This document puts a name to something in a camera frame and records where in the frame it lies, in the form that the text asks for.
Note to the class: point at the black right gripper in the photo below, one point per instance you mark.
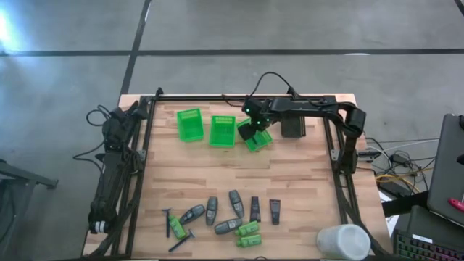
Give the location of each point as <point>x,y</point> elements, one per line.
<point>253,108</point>

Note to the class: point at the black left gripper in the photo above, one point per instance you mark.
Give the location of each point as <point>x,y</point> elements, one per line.
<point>131,113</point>

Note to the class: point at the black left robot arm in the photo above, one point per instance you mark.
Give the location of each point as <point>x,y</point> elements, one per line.
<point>108,188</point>

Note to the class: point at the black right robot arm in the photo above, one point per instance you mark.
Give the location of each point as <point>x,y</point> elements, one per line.
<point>308,107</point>

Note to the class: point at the green plastic basket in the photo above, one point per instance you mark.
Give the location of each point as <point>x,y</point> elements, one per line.
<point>190,127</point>
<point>262,142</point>
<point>222,132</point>

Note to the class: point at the black plastic basket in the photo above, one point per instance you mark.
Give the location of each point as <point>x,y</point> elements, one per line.
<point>291,128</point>

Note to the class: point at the dark metal stand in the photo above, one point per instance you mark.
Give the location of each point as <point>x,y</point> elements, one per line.
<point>29,177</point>

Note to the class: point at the white cylindrical container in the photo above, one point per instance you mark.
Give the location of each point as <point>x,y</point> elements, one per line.
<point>342,242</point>

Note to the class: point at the black power adapter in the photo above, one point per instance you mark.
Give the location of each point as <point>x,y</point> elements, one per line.
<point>400,158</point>

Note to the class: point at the black flat bar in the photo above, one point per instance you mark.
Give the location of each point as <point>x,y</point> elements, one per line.
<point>402,204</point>

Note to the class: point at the white paper sheet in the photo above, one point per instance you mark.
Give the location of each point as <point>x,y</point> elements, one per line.
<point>392,223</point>

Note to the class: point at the grey laptop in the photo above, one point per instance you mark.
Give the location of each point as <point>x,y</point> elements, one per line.
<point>446,170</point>

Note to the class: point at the black equipment case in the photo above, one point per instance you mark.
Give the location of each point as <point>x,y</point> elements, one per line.
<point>427,224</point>

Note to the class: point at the backlit black keyboard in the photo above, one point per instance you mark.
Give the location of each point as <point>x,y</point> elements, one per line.
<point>420,250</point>

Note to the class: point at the black aluminium rig frame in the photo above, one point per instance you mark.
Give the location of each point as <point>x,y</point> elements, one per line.
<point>199,98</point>

